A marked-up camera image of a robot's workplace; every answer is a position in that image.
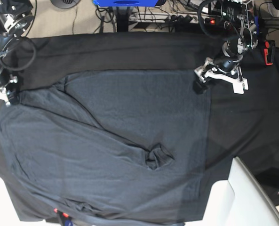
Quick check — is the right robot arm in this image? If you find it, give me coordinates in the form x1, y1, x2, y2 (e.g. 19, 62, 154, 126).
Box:
0, 0, 37, 106

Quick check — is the black table cloth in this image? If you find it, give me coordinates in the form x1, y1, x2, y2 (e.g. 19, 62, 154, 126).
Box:
0, 32, 279, 223

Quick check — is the red blue clamp bottom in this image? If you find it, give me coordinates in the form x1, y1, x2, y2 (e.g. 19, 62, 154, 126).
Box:
54, 208, 74, 226

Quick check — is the white power strip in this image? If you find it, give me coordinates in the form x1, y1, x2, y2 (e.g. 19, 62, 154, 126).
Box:
132, 11, 222, 24

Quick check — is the black table leg stand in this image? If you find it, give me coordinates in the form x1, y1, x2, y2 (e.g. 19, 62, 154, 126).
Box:
112, 7, 134, 32

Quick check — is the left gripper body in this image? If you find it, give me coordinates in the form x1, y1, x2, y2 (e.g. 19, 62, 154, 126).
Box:
213, 50, 243, 74

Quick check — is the grey round floor base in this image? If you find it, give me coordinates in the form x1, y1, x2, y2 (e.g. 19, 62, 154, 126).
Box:
50, 0, 80, 9

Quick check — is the red black clamp right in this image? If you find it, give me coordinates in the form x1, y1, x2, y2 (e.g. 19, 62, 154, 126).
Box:
263, 40, 276, 66

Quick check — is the white chair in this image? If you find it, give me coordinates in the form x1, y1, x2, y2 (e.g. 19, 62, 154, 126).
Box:
0, 178, 20, 226
200, 156, 279, 226

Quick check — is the blue plastic box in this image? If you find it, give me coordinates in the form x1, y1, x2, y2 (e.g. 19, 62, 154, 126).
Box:
93, 0, 158, 7

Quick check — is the white chair right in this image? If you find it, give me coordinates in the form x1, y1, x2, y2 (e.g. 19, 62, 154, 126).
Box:
200, 156, 279, 226

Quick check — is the white chair left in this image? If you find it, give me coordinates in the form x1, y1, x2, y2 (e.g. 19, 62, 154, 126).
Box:
0, 178, 20, 226

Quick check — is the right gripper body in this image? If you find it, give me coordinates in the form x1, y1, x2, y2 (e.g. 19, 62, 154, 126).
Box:
0, 65, 18, 93

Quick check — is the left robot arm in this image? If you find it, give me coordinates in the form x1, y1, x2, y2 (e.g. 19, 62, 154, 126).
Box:
193, 0, 258, 94

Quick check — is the dark grey T-shirt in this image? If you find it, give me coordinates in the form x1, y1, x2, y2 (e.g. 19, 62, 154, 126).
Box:
0, 70, 211, 226

